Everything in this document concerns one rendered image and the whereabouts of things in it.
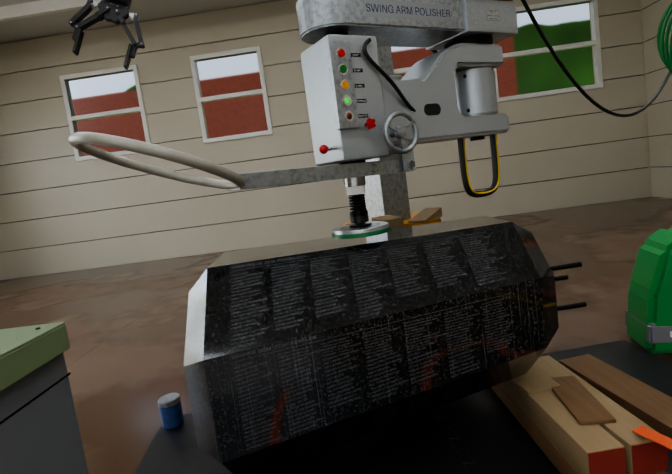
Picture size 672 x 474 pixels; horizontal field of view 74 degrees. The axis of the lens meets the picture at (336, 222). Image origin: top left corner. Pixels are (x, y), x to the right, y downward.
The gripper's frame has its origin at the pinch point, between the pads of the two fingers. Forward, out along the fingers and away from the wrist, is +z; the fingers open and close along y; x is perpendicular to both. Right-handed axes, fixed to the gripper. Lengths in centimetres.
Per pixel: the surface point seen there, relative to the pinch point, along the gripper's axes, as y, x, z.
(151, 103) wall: -113, 661, -150
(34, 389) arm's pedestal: 17, -43, 79
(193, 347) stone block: 44, 9, 80
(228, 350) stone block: 54, 0, 77
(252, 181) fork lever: 50, 1, 25
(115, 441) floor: 19, 87, 146
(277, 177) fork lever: 57, 3, 21
